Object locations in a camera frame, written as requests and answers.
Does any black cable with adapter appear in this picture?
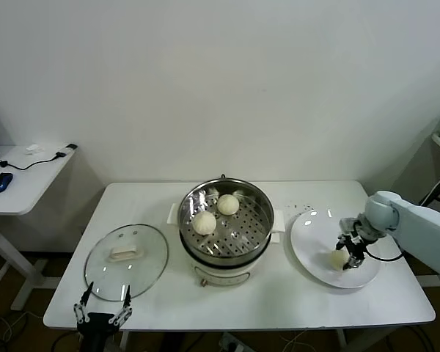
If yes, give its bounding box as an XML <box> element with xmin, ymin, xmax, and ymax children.
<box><xmin>0</xmin><ymin>144</ymin><xmax>77</xmax><ymax>172</ymax></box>

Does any stainless steel steamer basket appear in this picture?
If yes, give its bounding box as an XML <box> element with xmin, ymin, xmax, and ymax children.
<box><xmin>167</xmin><ymin>177</ymin><xmax>287</xmax><ymax>257</ymax></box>

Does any white steamed baozi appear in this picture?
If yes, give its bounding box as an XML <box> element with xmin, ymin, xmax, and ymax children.
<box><xmin>192</xmin><ymin>210</ymin><xmax>217</xmax><ymax>235</ymax></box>
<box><xmin>216</xmin><ymin>194</ymin><xmax>240</xmax><ymax>216</ymax></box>
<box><xmin>328</xmin><ymin>251</ymin><xmax>349</xmax><ymax>272</ymax></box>

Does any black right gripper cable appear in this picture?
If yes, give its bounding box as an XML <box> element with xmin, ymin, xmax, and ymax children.
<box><xmin>362</xmin><ymin>249</ymin><xmax>404</xmax><ymax>263</ymax></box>

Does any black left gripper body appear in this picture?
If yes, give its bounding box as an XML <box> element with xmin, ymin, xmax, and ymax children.
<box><xmin>77</xmin><ymin>312</ymin><xmax>119</xmax><ymax>352</ymax></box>

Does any white round plate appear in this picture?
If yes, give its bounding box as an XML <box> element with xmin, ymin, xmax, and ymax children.
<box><xmin>289</xmin><ymin>208</ymin><xmax>382</xmax><ymax>290</ymax></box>

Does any black wall power cable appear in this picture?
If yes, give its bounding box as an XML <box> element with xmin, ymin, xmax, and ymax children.
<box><xmin>419</xmin><ymin>172</ymin><xmax>440</xmax><ymax>217</ymax></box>

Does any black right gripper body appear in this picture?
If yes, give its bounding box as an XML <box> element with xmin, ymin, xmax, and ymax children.
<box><xmin>344</xmin><ymin>236</ymin><xmax>367</xmax><ymax>260</ymax></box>

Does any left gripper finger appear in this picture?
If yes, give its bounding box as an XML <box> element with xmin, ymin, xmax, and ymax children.
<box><xmin>72</xmin><ymin>281</ymin><xmax>95</xmax><ymax>324</ymax></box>
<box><xmin>109</xmin><ymin>284</ymin><xmax>133</xmax><ymax>326</ymax></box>

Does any white power strip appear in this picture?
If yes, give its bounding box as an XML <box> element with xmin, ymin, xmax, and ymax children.
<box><xmin>219</xmin><ymin>331</ymin><xmax>245</xmax><ymax>350</ymax></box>

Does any white side desk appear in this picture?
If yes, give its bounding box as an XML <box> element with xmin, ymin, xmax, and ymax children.
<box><xmin>0</xmin><ymin>144</ymin><xmax>78</xmax><ymax>312</ymax></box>

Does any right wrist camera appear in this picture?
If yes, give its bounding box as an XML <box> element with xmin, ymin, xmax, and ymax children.
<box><xmin>339</xmin><ymin>217</ymin><xmax>359</xmax><ymax>235</ymax></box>

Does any glass pot lid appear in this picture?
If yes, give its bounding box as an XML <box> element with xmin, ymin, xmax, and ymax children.
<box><xmin>83</xmin><ymin>223</ymin><xmax>169</xmax><ymax>302</ymax></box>

